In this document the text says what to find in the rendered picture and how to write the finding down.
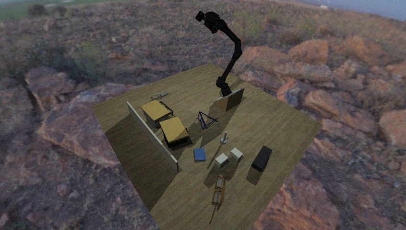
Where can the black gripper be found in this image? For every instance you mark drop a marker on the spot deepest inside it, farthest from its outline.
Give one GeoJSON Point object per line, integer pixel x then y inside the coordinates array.
{"type": "Point", "coordinates": [214, 26]}

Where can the grey flat panel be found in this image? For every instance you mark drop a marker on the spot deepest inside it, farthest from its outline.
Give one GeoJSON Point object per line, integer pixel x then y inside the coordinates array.
{"type": "Point", "coordinates": [164, 151]}

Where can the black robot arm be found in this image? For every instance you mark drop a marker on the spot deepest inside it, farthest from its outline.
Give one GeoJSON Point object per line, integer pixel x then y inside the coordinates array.
{"type": "Point", "coordinates": [225, 89]}

